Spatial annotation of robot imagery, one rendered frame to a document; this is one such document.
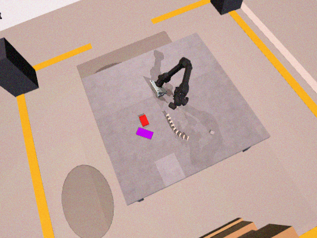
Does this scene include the purple flat block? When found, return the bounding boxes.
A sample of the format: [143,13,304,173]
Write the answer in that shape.
[136,128,153,139]

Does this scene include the red rectangular block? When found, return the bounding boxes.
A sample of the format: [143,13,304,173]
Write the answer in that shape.
[139,115,149,126]

